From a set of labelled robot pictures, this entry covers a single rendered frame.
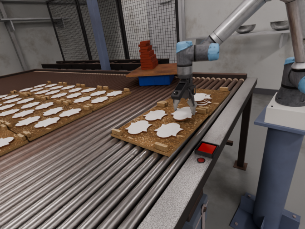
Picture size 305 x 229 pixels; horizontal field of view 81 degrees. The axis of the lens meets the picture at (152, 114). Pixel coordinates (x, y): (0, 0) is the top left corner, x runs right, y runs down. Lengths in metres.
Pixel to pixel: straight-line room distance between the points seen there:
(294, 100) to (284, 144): 0.25
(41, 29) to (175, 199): 6.29
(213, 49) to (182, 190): 0.59
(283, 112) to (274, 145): 0.23
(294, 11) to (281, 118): 0.49
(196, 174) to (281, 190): 0.84
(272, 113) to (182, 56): 0.56
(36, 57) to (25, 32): 0.67
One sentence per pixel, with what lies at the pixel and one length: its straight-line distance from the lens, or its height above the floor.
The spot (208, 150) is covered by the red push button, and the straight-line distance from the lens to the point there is 0.76.
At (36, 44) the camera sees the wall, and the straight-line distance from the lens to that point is 6.47.
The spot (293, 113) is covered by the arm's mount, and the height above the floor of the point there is 0.95.
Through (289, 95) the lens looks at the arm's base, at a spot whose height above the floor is 1.02.
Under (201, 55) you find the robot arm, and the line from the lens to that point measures 0.88.
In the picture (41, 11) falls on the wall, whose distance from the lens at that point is 6.66.
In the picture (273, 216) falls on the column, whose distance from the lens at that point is 1.60.
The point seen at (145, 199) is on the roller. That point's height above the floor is 0.92.
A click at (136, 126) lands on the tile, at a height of 0.95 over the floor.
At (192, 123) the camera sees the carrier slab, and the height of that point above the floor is 0.94.
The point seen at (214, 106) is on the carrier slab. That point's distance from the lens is 1.14.
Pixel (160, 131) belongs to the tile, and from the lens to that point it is 0.86.
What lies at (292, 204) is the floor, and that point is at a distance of 1.98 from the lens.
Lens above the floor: 1.37
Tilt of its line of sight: 24 degrees down
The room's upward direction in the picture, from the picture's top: 7 degrees counter-clockwise
